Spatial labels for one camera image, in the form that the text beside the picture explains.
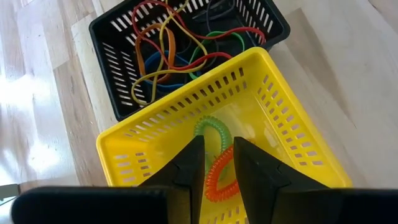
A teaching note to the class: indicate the yellow rubber band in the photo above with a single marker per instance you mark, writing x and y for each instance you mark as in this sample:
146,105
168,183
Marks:
174,71

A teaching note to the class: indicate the red coil wristband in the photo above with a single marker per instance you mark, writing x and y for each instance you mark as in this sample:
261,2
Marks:
217,168

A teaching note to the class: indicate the green coil wristband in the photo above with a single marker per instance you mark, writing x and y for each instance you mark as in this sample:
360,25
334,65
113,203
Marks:
214,119

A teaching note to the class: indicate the green rubber band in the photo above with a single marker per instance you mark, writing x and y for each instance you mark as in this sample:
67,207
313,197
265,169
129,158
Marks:
217,32

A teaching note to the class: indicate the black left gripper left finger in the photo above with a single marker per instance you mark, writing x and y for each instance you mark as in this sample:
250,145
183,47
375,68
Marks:
124,205

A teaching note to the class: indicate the black plastic basket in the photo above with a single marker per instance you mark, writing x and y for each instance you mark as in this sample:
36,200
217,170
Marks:
105,34

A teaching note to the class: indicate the red rubber band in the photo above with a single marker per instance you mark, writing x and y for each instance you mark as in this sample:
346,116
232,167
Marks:
214,54

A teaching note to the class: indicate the yellow plastic basket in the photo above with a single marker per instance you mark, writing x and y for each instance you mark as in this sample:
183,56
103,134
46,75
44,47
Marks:
155,140

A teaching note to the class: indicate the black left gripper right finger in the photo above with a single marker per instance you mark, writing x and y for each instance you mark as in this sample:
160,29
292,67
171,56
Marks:
280,202

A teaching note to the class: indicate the orange rubber band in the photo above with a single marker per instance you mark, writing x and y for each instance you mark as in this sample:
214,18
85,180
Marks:
171,46

